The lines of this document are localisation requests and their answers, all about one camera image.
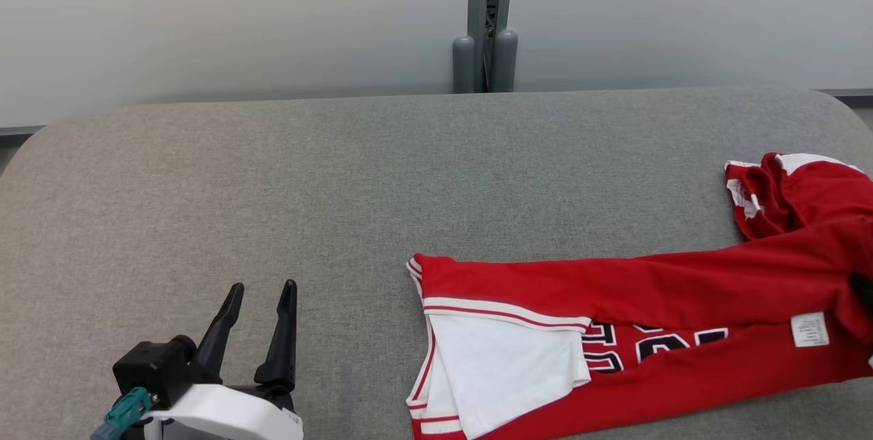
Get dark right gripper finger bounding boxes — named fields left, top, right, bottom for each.
left=851, top=274, right=873, bottom=314

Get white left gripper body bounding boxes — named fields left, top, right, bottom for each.
left=143, top=384, right=304, bottom=440

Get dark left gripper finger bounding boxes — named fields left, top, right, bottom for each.
left=198, top=282, right=245, bottom=383
left=254, top=280, right=299, bottom=390

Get red Bulls 23 jersey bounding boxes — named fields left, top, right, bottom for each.
left=406, top=215, right=873, bottom=440

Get grey cylindrical post foot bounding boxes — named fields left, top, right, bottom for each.
left=452, top=35, right=476, bottom=95
left=492, top=29, right=518, bottom=93

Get red shorts with white stripe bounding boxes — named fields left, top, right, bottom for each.
left=724, top=152, right=873, bottom=243

